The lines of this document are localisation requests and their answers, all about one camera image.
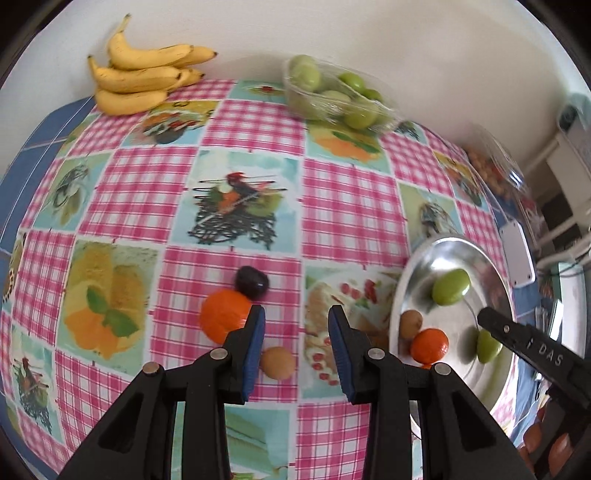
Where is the orange mandarin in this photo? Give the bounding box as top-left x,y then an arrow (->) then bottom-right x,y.
410,328 -> 450,364
199,289 -> 254,344

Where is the round stainless steel plate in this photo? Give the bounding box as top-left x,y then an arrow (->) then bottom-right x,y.
389,236 -> 517,439

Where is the group of wrapped green jujubes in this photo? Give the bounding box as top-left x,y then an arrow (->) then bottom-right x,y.
287,55 -> 393,131

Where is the white rectangular plastic box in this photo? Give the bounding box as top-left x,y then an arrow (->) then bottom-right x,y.
499,220 -> 536,288

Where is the clear plastic wrapped tray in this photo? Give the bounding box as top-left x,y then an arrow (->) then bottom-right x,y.
283,54 -> 402,134

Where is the blue cloth with white lines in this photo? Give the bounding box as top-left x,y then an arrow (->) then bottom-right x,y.
0,95 -> 100,259

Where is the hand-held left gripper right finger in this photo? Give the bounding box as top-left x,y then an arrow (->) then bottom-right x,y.
328,305 -> 536,480

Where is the brown longan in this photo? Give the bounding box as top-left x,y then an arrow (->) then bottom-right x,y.
398,310 -> 424,341
260,347 -> 295,380

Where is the yellow banana bunch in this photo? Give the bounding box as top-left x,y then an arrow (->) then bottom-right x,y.
88,14 -> 219,116

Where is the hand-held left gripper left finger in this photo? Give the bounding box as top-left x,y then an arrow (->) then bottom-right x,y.
58,305 -> 267,480

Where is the dark purple plum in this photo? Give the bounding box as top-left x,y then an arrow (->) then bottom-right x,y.
235,266 -> 269,305

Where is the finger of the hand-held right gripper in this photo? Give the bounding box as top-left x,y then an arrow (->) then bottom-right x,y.
478,307 -> 532,352

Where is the green jujube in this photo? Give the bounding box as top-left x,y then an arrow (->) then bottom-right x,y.
476,329 -> 504,364
431,269 -> 472,305

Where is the pile of small brown longans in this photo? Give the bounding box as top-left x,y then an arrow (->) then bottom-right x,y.
467,150 -> 513,195

